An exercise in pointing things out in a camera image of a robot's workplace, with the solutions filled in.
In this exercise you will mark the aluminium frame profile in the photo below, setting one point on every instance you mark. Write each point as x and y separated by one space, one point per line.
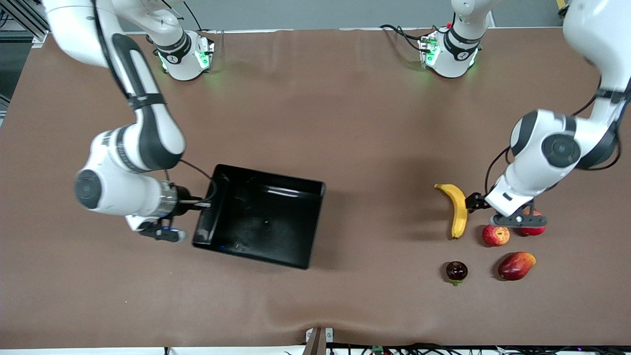
19 22

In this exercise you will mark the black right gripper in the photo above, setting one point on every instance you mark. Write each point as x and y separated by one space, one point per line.
183 207

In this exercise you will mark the red pomegranate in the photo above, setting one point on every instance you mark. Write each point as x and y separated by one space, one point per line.
535 230

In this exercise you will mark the brown table cover sheet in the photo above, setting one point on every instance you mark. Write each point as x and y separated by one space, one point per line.
345 123

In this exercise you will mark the dark purple mangosteen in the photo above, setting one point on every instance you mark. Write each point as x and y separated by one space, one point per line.
456 271

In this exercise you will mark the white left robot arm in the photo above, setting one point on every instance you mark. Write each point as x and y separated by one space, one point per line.
542 148

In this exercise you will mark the metal mount bracket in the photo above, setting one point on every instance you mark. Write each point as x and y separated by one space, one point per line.
319 340

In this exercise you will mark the red yellow mango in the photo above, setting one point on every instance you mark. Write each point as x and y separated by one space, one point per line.
515 266

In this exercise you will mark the yellow black striped post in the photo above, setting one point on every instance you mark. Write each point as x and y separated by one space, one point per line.
561 7

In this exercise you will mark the red yellow apple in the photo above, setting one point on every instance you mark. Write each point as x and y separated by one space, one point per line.
495 236

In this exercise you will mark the yellow banana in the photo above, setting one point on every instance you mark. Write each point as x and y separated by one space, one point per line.
459 209

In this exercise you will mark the black plastic box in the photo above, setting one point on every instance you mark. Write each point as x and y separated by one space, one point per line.
266 222

